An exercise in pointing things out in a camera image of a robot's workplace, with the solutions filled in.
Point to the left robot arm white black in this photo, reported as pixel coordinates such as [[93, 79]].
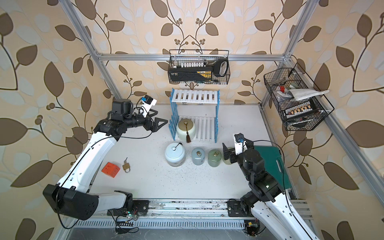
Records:
[[70, 196]]

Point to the blue white wooden shelf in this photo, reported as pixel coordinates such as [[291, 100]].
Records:
[[201, 107]]

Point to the white paper booklet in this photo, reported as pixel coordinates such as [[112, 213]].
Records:
[[303, 94]]

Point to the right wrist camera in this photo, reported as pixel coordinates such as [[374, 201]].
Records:
[[240, 143]]

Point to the black yellow tool case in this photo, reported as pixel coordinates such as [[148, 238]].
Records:
[[205, 72]]

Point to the drill bit set box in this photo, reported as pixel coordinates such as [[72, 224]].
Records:
[[301, 110]]

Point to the pale blue round jar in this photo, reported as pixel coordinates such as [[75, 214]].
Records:
[[175, 154]]

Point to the green plastic tool case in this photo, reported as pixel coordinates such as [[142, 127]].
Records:
[[274, 164]]

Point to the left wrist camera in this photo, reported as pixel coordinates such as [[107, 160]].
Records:
[[147, 102]]

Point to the red small box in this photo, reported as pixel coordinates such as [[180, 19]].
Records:
[[110, 170]]

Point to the yellow-green tea canister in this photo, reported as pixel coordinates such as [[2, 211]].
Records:
[[227, 155]]

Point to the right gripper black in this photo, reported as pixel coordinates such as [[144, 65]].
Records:
[[233, 156]]

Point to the brass padlock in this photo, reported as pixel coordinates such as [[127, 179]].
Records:
[[126, 166]]

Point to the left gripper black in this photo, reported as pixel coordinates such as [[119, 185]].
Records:
[[157, 127]]

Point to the wire basket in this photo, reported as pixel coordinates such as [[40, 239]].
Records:
[[300, 102], [196, 55]]

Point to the cream jar with tassel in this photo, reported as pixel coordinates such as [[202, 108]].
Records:
[[186, 128]]

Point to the back wire basket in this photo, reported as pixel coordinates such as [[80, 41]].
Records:
[[196, 55]]

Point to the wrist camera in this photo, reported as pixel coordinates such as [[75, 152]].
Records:
[[147, 102], [240, 143]]

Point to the green tea canister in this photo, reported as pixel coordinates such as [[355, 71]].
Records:
[[214, 158]]

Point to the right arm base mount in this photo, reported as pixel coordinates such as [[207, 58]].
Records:
[[240, 208]]

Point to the right wire basket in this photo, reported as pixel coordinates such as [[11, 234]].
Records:
[[300, 102]]

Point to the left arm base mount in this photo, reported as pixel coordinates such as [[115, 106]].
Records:
[[138, 207]]

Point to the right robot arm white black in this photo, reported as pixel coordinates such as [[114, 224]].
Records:
[[267, 200]]

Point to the blue tea canister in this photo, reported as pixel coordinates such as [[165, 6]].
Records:
[[198, 156]]

